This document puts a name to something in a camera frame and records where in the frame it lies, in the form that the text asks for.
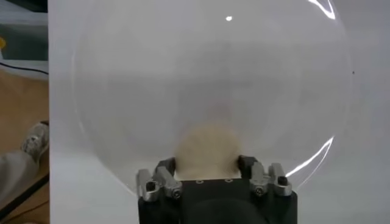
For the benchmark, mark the grey trouser leg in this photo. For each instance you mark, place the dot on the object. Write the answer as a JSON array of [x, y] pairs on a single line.
[[15, 173]]

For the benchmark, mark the grey sneaker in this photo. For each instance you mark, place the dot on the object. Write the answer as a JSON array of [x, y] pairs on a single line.
[[36, 140]]

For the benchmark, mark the white steamed baozi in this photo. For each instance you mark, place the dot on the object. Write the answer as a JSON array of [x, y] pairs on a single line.
[[207, 152]]

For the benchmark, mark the grey green storage box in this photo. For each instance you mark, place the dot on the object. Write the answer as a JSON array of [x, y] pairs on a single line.
[[24, 36]]

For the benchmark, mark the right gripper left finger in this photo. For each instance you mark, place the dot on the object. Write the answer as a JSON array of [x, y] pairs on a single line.
[[166, 179]]

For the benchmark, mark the white round plate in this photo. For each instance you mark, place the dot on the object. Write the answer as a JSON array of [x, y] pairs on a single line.
[[182, 76]]

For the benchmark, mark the black floor bar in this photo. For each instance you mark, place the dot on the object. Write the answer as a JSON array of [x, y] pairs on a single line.
[[21, 196]]

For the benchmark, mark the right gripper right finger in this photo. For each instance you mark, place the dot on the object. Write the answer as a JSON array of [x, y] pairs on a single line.
[[259, 176]]

